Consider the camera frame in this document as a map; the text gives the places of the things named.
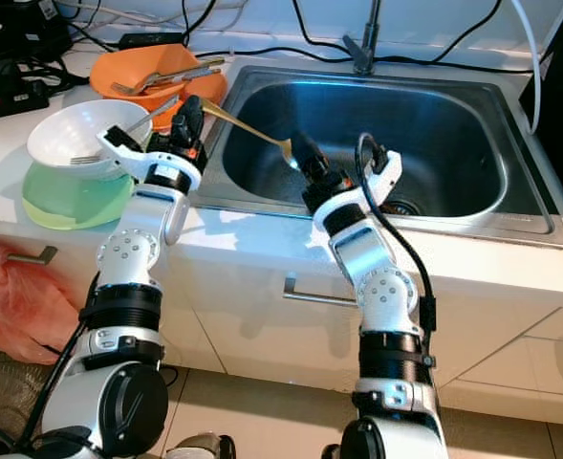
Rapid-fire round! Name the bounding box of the gold metal spoon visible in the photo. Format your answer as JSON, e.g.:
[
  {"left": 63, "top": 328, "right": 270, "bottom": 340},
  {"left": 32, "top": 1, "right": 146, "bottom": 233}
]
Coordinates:
[{"left": 201, "top": 98, "right": 293, "bottom": 164}]

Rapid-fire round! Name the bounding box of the wooden handled metal utensil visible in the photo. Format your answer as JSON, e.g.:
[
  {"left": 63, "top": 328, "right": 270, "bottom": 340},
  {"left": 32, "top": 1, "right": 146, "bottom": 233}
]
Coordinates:
[{"left": 142, "top": 55, "right": 229, "bottom": 82}]

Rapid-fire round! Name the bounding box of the silver metal fork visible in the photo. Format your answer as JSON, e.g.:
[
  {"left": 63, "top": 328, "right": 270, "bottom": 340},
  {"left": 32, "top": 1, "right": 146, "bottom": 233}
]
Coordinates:
[
  {"left": 69, "top": 93, "right": 184, "bottom": 165},
  {"left": 112, "top": 65, "right": 229, "bottom": 97}
]

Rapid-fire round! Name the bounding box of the pale green plate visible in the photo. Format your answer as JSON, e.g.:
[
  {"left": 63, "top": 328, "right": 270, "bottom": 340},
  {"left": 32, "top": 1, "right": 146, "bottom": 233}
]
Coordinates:
[{"left": 21, "top": 143, "right": 129, "bottom": 230}]

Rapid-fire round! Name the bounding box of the orange plastic bowl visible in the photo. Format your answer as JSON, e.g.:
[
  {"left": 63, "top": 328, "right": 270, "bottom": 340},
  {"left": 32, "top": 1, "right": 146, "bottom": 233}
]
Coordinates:
[{"left": 89, "top": 45, "right": 229, "bottom": 104}]

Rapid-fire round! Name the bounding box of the black adapter brick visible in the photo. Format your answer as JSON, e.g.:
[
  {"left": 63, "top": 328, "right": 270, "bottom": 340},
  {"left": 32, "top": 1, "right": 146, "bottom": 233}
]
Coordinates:
[{"left": 119, "top": 32, "right": 184, "bottom": 49}]

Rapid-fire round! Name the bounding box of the white ceramic bowl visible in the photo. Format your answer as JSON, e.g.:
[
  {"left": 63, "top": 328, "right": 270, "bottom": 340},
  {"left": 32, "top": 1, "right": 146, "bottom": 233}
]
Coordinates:
[{"left": 26, "top": 98, "right": 153, "bottom": 180}]

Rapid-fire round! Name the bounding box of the stainless steel sink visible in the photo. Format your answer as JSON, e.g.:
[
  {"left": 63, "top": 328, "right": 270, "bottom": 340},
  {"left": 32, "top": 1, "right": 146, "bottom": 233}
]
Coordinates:
[{"left": 197, "top": 62, "right": 563, "bottom": 250}]

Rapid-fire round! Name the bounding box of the chrome sink faucet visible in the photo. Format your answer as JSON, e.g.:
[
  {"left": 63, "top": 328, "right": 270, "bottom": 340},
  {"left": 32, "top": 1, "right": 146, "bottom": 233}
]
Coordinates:
[{"left": 341, "top": 0, "right": 383, "bottom": 76}]

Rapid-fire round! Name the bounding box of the black power strip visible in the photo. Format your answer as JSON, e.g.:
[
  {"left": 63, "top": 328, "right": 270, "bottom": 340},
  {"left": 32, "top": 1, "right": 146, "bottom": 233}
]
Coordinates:
[{"left": 0, "top": 72, "right": 53, "bottom": 120}]

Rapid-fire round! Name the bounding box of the white cabinet door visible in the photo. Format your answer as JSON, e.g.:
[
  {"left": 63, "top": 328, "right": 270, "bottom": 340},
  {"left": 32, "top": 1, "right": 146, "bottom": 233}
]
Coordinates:
[{"left": 185, "top": 253, "right": 492, "bottom": 422}]

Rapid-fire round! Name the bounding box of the black charger with white label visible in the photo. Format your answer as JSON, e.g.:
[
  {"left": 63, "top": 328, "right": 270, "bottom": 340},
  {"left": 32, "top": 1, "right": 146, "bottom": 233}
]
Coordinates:
[{"left": 0, "top": 0, "right": 72, "bottom": 60}]

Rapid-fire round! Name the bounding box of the red plastic bag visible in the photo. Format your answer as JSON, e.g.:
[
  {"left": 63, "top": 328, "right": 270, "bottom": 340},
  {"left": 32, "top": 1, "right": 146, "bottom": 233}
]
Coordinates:
[{"left": 0, "top": 234, "right": 91, "bottom": 364}]

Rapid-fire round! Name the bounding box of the white drawer front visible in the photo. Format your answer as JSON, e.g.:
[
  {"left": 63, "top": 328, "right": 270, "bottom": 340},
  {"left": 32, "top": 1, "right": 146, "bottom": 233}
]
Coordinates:
[
  {"left": 434, "top": 277, "right": 563, "bottom": 379},
  {"left": 439, "top": 311, "right": 563, "bottom": 431}
]

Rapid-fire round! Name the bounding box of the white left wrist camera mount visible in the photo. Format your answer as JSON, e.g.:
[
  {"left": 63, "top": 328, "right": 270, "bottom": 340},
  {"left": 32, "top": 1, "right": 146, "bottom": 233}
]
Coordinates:
[{"left": 104, "top": 124, "right": 196, "bottom": 183}]

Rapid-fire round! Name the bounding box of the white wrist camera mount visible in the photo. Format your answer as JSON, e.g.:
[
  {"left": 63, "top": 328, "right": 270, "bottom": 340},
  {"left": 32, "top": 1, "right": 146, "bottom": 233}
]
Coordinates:
[
  {"left": 313, "top": 148, "right": 403, "bottom": 235},
  {"left": 104, "top": 124, "right": 196, "bottom": 183}
]

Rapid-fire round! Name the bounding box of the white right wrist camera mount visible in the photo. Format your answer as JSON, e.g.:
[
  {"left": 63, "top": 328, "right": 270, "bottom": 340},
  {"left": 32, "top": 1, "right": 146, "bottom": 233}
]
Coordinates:
[{"left": 313, "top": 148, "right": 403, "bottom": 235}]

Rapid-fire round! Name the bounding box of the black power cable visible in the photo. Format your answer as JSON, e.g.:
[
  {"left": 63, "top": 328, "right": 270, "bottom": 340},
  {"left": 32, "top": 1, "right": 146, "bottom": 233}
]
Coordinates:
[
  {"left": 174, "top": 0, "right": 221, "bottom": 41},
  {"left": 377, "top": 0, "right": 505, "bottom": 66},
  {"left": 291, "top": 0, "right": 354, "bottom": 62},
  {"left": 228, "top": 46, "right": 349, "bottom": 62}
]

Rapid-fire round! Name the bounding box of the silver bar cabinet handle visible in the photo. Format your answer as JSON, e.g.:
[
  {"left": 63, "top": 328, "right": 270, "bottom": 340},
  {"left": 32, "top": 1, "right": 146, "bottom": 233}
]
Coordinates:
[
  {"left": 283, "top": 273, "right": 358, "bottom": 309},
  {"left": 11, "top": 246, "right": 60, "bottom": 267}
]

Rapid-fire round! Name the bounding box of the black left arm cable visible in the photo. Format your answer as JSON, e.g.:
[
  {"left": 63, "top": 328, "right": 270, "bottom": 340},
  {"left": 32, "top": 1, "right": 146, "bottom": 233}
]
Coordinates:
[{"left": 18, "top": 273, "right": 100, "bottom": 455}]

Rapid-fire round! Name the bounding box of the white water hose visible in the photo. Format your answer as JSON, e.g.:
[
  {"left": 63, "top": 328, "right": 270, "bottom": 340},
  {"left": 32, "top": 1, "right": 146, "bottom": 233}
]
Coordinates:
[{"left": 509, "top": 0, "right": 542, "bottom": 135}]

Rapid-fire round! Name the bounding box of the grey wire guard fan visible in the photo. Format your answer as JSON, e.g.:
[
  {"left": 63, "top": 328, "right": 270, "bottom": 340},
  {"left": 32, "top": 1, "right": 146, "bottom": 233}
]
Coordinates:
[{"left": 0, "top": 344, "right": 62, "bottom": 459}]

